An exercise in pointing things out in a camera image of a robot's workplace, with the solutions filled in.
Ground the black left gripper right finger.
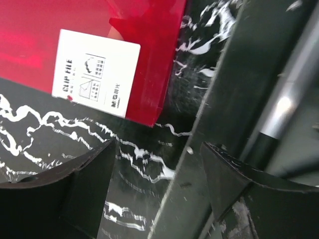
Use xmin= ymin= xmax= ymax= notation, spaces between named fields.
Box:
xmin=200 ymin=142 xmax=319 ymax=239

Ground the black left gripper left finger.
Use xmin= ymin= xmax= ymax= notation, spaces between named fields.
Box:
xmin=0 ymin=140 xmax=116 ymax=239

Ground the red plastic clip folder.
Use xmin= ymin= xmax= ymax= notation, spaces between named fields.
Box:
xmin=0 ymin=0 xmax=186 ymax=126

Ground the white folder label sticker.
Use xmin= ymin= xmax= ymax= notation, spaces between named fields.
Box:
xmin=51 ymin=29 xmax=141 ymax=118

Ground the aluminium corner post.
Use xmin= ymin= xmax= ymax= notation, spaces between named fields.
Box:
xmin=240 ymin=13 xmax=319 ymax=170

